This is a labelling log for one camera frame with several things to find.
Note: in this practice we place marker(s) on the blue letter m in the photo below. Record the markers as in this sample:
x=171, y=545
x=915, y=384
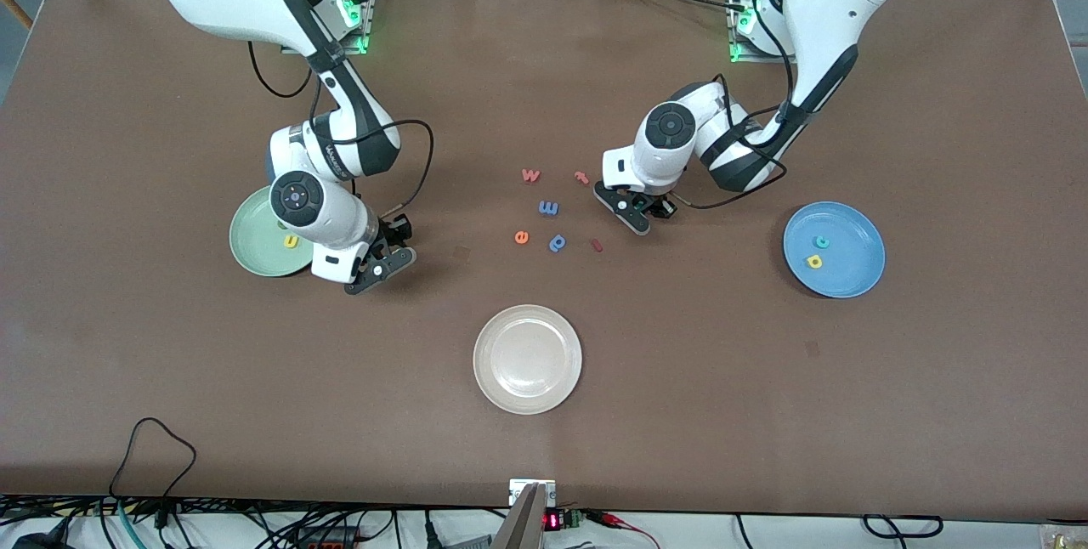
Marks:
x=548, y=207

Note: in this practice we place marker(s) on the cream white plate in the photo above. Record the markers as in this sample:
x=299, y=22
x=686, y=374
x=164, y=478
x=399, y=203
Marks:
x=527, y=359

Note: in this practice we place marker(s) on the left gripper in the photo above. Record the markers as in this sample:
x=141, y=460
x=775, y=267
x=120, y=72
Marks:
x=658, y=206

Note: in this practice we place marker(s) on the green plate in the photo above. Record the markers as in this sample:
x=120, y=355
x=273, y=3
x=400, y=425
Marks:
x=255, y=243

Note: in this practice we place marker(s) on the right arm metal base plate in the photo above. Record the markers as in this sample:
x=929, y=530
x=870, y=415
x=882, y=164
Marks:
x=367, y=14

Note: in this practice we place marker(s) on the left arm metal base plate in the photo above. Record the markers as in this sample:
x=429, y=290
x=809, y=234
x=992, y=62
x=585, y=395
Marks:
x=739, y=52

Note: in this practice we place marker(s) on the grey camera mount arm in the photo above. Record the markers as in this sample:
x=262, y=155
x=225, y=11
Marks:
x=523, y=523

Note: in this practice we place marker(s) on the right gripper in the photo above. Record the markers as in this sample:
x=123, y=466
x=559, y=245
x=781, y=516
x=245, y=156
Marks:
x=393, y=231

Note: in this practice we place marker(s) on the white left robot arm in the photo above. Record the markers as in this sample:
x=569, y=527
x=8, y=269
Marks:
x=671, y=128

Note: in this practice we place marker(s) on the blue letter p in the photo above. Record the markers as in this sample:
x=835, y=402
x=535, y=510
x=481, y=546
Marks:
x=558, y=242

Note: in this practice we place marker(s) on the white mounting plate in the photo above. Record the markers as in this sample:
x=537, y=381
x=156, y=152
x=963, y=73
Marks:
x=551, y=491

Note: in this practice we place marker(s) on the pink letter w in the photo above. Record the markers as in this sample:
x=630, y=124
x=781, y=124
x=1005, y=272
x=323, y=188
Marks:
x=530, y=175

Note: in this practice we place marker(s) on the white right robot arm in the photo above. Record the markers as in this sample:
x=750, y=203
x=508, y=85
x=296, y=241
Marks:
x=297, y=196

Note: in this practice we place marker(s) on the blue plate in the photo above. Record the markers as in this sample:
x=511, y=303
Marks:
x=846, y=230

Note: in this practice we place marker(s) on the red digit display module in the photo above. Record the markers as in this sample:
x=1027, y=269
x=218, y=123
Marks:
x=552, y=521

